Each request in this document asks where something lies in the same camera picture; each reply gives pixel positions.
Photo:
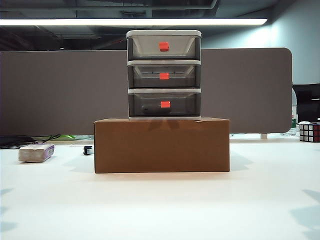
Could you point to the white plastic drawer cabinet frame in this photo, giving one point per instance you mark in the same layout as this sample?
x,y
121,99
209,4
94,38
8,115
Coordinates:
x,y
162,32

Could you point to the brown cardboard box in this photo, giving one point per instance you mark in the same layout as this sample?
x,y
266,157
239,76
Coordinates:
x,y
162,147

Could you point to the small black clip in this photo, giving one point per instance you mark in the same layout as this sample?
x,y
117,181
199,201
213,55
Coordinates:
x,y
87,150

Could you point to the green flat object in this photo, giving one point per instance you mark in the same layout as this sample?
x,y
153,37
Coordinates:
x,y
67,136

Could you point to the grey fabric desk partition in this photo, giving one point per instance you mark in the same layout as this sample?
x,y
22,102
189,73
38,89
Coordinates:
x,y
62,92

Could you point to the long ceiling light strip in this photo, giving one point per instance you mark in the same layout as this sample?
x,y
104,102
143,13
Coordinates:
x,y
125,22

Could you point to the tissue pack with purple label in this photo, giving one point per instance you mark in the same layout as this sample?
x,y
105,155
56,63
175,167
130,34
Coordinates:
x,y
33,153

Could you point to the clear bottle with green label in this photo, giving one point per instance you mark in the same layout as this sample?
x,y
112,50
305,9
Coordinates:
x,y
294,120

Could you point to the black Rubik's cube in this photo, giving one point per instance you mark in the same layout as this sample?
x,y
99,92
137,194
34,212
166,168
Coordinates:
x,y
311,132

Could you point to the tinted drawer over metal rail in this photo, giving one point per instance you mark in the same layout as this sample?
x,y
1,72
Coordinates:
x,y
140,81

